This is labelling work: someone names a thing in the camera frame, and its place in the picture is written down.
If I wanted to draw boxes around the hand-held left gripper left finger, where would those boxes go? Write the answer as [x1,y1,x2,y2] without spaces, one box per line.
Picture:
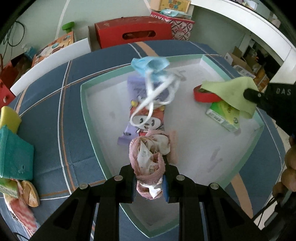
[30,165,136,241]

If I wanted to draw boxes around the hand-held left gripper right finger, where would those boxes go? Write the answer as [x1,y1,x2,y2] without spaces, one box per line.
[162,158,266,241]

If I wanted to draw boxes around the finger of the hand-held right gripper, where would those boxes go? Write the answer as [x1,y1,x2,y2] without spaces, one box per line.
[243,88,266,106]

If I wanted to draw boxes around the light green cloth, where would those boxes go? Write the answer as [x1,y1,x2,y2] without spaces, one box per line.
[200,77,259,119]

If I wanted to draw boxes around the teal shallow box tray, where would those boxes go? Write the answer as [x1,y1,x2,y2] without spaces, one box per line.
[80,54,264,239]

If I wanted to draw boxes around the red tape roll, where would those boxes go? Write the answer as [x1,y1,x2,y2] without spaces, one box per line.
[193,85,222,103]

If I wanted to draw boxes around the pink floral scrunchie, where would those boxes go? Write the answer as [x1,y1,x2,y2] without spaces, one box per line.
[129,130,171,200]

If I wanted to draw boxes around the pink fluffy towel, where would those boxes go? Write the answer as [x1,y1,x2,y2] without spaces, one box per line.
[3,193,38,234]

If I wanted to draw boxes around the purple wet wipes packet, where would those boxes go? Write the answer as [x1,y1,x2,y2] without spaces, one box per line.
[117,77,169,146]

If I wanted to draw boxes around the blue face mask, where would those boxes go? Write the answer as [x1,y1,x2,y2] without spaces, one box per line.
[131,56,185,130]

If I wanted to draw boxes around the person's right hand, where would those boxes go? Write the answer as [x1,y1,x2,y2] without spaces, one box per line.
[272,137,296,197]

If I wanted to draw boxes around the cardboard boxes under desk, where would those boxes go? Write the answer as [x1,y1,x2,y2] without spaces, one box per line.
[224,46,271,91]

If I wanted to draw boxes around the white desk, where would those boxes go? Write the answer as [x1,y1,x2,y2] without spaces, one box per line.
[192,0,296,84]

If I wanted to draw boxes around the red patterned gift box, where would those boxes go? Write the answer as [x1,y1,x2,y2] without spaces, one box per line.
[150,11,195,41]

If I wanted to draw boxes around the teal embossed box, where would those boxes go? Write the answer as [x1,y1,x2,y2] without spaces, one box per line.
[0,127,35,181]

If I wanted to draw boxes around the teal wipes packet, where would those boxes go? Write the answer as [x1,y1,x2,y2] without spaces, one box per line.
[159,9,192,18]

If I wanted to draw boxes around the yellow sponge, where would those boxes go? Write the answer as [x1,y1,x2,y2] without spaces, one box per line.
[0,106,22,134]

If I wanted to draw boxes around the red cardboard box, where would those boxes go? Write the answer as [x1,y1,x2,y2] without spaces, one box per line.
[95,17,173,49]

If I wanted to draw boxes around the red felt handbag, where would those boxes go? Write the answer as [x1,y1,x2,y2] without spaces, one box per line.
[0,65,16,107]

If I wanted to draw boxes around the orange toy box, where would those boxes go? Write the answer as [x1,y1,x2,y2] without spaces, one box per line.
[31,31,74,67]

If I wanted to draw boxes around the blue mesh bag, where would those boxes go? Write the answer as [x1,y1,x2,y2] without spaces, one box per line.
[24,46,37,58]

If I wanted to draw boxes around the yellow box with handle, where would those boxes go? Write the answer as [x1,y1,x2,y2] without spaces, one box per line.
[150,0,191,12]

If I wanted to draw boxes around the black wall cables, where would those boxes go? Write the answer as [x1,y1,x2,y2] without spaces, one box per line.
[0,22,25,48]

